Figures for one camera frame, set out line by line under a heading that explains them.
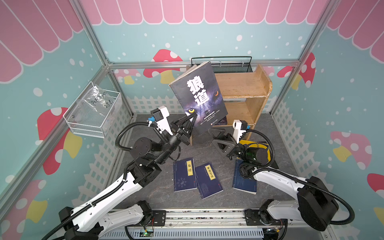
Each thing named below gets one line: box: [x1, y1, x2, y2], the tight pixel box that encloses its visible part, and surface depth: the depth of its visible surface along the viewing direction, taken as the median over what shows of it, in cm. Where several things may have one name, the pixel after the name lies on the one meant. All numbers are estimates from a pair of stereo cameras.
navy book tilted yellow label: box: [195, 162, 224, 199], surface depth 87 cm
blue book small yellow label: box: [232, 159, 257, 195], surface depth 85 cm
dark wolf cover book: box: [169, 61, 229, 133], surface depth 49 cm
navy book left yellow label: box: [173, 157, 198, 193], surface depth 89 cm
